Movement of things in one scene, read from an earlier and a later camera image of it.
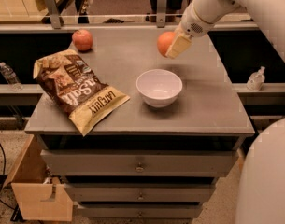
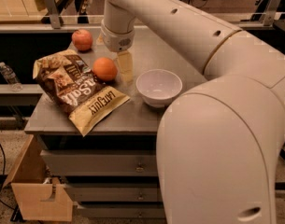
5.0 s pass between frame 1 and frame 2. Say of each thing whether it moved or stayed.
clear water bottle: stayed
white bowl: stayed
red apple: stayed
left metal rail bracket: stayed
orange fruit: moved
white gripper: moved
